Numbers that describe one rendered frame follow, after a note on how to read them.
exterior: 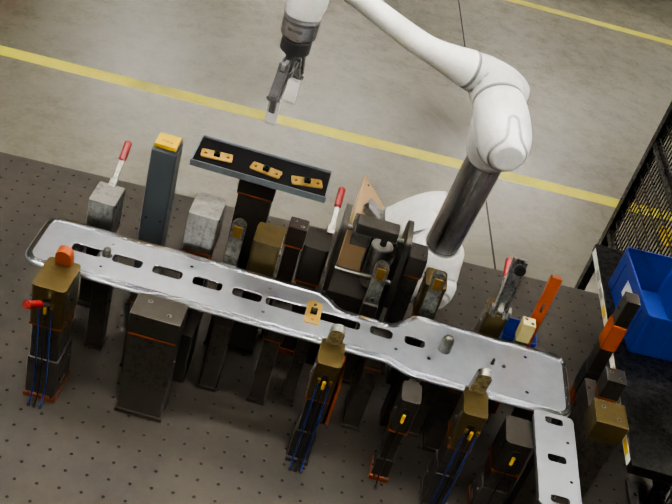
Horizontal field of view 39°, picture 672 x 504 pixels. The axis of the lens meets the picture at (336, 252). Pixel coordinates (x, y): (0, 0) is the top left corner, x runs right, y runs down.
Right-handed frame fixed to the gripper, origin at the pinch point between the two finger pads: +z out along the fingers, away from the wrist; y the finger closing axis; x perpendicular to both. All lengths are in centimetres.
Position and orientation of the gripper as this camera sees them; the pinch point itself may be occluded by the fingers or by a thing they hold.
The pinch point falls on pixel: (280, 108)
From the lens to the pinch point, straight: 243.6
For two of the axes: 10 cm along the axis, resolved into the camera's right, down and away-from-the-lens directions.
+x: 9.2, 3.8, -1.1
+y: -3.1, 5.1, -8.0
